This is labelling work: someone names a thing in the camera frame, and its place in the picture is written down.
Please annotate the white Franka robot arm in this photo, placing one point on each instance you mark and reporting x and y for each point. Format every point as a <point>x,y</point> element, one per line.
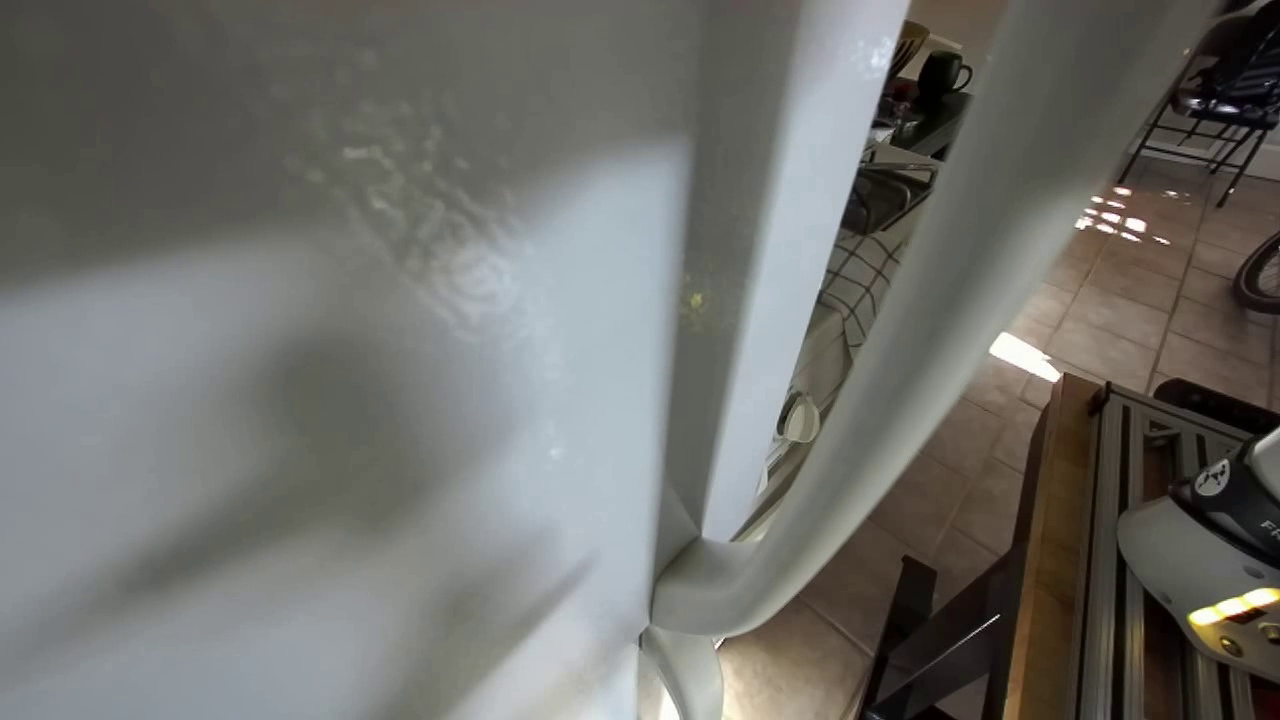
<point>1201,547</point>

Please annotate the white stove knob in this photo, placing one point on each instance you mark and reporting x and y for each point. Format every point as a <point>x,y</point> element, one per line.
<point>803,423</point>

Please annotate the white gas stove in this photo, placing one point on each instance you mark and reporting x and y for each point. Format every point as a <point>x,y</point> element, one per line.
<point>864,212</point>

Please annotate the dark blue pot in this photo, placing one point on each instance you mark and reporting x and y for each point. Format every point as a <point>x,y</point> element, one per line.
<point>942,75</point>

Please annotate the white black checkered towel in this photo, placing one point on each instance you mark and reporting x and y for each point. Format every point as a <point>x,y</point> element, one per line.
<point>853,287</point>

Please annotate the white refrigerator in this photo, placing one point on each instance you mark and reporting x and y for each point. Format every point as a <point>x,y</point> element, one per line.
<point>334,334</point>

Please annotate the wooden robot table edge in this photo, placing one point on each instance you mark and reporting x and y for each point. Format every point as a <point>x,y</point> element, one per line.
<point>1053,561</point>

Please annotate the black metal chair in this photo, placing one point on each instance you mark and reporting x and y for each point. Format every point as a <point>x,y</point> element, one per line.
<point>1223,94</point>

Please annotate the dark wooden frame legs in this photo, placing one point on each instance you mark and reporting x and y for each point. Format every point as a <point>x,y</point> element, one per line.
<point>934,654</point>

